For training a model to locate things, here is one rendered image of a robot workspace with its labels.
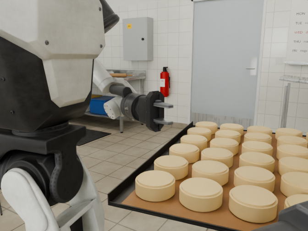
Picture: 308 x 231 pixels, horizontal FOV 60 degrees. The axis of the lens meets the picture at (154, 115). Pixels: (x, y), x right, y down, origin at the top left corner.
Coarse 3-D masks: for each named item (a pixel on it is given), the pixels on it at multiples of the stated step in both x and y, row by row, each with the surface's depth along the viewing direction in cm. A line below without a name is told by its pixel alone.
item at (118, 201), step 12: (180, 132) 57; (168, 144) 50; (156, 156) 45; (144, 168) 40; (132, 180) 37; (120, 192) 34; (108, 204) 31; (120, 204) 31; (168, 216) 29; (216, 228) 27; (228, 228) 26
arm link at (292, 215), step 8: (288, 208) 21; (296, 208) 20; (304, 208) 19; (280, 216) 21; (288, 216) 20; (296, 216) 20; (304, 216) 19; (272, 224) 21; (280, 224) 20; (288, 224) 20; (296, 224) 20; (304, 224) 19
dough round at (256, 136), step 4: (252, 132) 54; (256, 132) 54; (244, 136) 52; (248, 136) 51; (252, 136) 51; (256, 136) 51; (260, 136) 51; (264, 136) 51; (268, 136) 51; (244, 140) 52; (248, 140) 51; (252, 140) 50; (256, 140) 50; (260, 140) 49; (264, 140) 49; (268, 140) 50
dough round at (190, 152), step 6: (174, 144) 46; (180, 144) 46; (186, 144) 46; (174, 150) 43; (180, 150) 43; (186, 150) 43; (192, 150) 43; (198, 150) 44; (180, 156) 43; (186, 156) 42; (192, 156) 43; (198, 156) 44; (192, 162) 43
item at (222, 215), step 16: (208, 144) 53; (240, 144) 53; (272, 144) 53; (176, 192) 34; (224, 192) 34; (272, 192) 34; (144, 208) 30; (160, 208) 30; (176, 208) 30; (224, 208) 30; (224, 224) 27; (240, 224) 27; (256, 224) 27
